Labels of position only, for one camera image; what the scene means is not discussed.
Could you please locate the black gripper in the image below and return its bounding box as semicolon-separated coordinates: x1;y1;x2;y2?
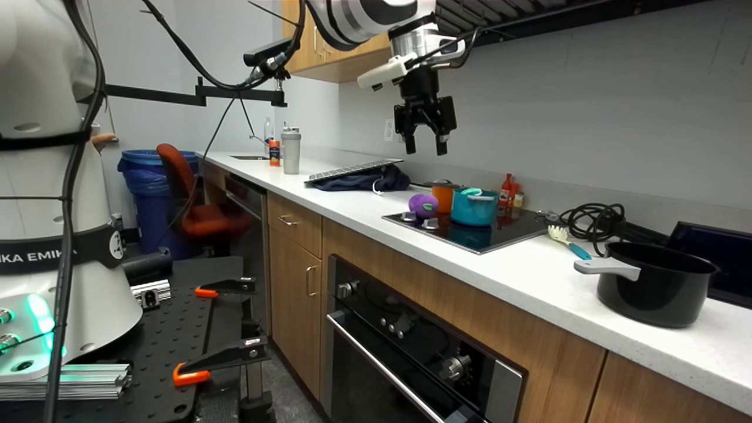
393;65;457;156

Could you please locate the purple plush toy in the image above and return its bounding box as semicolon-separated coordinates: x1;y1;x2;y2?
406;189;442;223

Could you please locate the teal cooking pot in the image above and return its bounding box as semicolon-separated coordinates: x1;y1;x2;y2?
449;185;502;230

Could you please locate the orange cup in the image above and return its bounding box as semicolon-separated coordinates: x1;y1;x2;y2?
430;178;461;218

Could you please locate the red orange bottle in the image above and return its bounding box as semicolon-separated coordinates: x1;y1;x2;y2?
497;172;525;218

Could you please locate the silver water bottle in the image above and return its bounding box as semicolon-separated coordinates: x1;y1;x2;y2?
280;125;305;175

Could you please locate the silver oven knob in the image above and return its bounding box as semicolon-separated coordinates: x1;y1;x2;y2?
438;353;473;386
336;276;361;302

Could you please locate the steel range hood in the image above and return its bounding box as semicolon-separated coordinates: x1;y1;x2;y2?
433;0;711;49

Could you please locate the grey dishwasher front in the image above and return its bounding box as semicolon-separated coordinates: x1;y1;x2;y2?
220;174;272;315

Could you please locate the black built-in oven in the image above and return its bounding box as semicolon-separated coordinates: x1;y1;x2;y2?
323;253;525;423

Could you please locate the orange brown chair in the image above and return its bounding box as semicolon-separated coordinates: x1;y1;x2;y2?
153;140;253;241

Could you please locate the blue trash bin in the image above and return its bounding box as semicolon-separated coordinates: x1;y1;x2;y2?
115;148;201;261

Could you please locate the small white box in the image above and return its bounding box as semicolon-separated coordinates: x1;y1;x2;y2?
129;276;174;313

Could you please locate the black perforated robot table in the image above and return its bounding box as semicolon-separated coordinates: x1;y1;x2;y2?
0;253;276;423

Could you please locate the aluminium extrusion bar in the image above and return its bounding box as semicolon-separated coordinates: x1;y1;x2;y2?
0;362;132;404

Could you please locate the glass lid white handle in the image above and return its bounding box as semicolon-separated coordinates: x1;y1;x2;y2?
450;185;501;203

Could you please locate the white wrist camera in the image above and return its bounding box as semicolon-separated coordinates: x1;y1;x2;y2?
355;58;410;94

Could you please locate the dish brush teal handle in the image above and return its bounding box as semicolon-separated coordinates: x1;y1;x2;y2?
545;223;595;262

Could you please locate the silver cabinet door handle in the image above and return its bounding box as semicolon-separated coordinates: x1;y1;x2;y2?
303;262;322;300

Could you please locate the coiled black cable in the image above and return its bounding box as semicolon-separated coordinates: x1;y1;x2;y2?
556;199;629;257

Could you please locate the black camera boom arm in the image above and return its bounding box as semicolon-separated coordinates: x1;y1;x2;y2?
101;37;295;109

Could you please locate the black clamp orange handle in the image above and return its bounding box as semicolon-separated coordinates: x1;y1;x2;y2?
193;274;260;304
168;335;267;391

